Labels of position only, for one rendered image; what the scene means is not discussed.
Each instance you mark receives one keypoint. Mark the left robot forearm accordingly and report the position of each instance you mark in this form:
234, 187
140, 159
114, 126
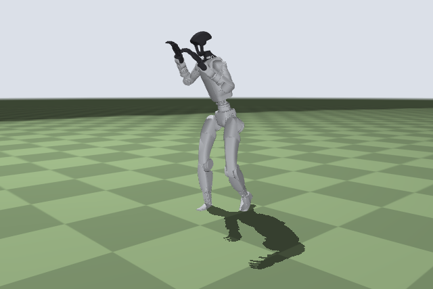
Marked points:
215, 76

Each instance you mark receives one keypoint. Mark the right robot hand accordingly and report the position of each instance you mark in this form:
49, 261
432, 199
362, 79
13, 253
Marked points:
176, 49

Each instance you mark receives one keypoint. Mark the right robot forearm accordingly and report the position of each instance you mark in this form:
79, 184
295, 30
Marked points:
182, 68

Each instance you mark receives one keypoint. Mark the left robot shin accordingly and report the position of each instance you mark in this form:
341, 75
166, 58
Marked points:
238, 182

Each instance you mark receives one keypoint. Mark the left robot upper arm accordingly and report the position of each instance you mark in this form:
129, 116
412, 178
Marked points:
221, 67

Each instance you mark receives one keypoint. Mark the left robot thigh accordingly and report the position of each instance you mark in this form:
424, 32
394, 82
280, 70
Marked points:
233, 127

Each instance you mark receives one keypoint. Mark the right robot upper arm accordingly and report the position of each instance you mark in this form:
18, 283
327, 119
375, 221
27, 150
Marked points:
193, 76

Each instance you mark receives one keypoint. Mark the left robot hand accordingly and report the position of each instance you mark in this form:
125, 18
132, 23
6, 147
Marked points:
196, 57

